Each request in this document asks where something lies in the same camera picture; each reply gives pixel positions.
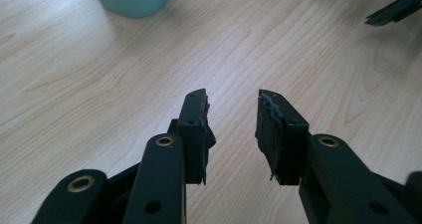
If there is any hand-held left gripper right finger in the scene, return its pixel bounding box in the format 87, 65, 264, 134
254, 89, 311, 186

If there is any light blue cup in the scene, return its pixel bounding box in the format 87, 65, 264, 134
90, 0, 189, 20

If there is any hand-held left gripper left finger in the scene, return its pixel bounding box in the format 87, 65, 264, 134
167, 88, 217, 186

